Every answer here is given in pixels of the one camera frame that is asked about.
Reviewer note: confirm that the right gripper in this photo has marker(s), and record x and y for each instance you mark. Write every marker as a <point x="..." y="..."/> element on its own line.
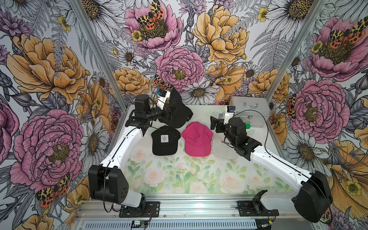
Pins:
<point x="220" y="122"/>

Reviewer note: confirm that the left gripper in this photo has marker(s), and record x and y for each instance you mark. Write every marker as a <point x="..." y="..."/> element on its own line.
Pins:
<point x="164" y="113"/>

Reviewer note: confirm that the white Colorado cap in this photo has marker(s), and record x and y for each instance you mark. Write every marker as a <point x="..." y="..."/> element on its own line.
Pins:
<point x="222" y="148"/>

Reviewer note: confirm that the black cap with white logo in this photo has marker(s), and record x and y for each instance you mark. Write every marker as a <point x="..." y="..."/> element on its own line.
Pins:
<point x="165" y="141"/>

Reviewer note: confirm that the pink cap back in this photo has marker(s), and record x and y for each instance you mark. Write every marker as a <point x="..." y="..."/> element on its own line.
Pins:
<point x="198" y="139"/>

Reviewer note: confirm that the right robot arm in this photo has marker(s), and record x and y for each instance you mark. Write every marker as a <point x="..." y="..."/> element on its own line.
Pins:
<point x="311" y="196"/>

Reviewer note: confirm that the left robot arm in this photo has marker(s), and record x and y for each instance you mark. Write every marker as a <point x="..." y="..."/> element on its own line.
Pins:
<point x="107" y="181"/>

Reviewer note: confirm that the silver first aid case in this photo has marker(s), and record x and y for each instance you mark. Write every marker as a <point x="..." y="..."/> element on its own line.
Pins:
<point x="251" y="110"/>

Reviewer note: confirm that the floral table mat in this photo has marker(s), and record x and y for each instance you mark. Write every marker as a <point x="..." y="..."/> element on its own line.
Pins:
<point x="181" y="174"/>

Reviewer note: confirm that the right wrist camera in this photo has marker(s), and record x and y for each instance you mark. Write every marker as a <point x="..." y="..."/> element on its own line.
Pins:
<point x="230" y="111"/>

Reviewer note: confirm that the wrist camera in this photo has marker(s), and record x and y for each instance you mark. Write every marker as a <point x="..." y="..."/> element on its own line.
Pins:
<point x="162" y="96"/>
<point x="230" y="111"/>

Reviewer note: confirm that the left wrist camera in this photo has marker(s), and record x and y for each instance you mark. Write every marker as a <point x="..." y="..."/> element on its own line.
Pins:
<point x="162" y="96"/>

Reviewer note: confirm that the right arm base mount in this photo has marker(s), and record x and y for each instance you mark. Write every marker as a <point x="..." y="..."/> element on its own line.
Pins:
<point x="254" y="207"/>

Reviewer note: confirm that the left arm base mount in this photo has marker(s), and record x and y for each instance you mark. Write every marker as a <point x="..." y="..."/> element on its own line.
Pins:
<point x="151" y="209"/>

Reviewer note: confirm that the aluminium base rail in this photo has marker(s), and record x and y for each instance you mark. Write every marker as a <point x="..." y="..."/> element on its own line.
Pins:
<point x="190" y="212"/>

